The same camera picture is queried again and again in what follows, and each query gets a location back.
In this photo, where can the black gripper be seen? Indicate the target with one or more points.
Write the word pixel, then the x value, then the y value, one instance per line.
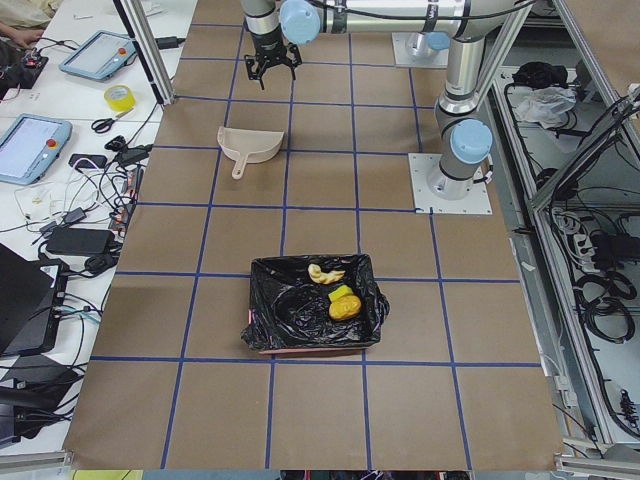
pixel 268 44

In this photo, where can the beige plastic dustpan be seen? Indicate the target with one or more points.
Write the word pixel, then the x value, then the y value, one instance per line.
pixel 245 147

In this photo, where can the yellow sponge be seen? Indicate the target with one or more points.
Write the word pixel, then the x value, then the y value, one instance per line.
pixel 340 292

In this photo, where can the brown potato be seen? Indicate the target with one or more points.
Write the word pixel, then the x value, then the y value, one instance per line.
pixel 345 308

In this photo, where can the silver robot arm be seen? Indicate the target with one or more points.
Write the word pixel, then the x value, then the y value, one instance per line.
pixel 454 30
pixel 428 48

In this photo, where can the pink bin with black bag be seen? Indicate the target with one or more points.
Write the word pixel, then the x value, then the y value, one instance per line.
pixel 289 312

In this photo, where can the black power adapter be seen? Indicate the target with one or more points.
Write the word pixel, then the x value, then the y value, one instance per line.
pixel 169 42

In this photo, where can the yellow tape roll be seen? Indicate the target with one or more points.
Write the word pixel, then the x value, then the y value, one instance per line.
pixel 119 98

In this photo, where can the far teach pendant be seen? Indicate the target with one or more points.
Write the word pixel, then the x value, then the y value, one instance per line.
pixel 99 57

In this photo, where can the teach pendant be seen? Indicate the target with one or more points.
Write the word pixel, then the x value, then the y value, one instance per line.
pixel 30 146
pixel 99 57

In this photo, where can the black scissors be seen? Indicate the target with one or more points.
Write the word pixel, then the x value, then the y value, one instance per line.
pixel 103 125

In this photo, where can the near teach pendant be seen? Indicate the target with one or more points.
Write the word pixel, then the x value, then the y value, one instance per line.
pixel 30 146

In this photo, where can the aluminium frame post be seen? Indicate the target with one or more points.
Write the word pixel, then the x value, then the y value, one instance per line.
pixel 133 17

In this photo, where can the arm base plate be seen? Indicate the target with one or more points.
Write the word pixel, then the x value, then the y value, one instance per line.
pixel 435 193
pixel 401 56

